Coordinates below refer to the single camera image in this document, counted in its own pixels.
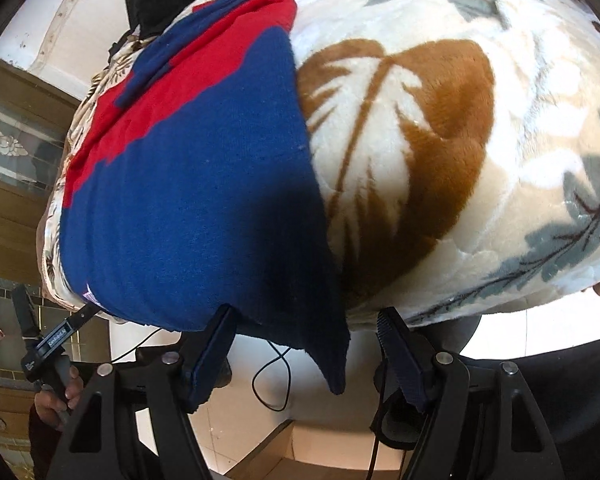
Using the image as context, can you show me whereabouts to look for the red and blue knit sweater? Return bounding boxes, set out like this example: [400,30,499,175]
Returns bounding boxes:
[59,0,350,394]

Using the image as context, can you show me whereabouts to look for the person's left hand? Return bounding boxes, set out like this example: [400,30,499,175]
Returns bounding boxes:
[34,365,84,431]

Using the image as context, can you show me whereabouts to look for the wooden glass door wardrobe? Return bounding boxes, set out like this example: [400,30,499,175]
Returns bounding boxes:
[0,54,112,480]

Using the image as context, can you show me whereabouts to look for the leaf pattern fleece blanket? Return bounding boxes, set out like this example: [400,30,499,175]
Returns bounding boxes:
[38,0,600,327]

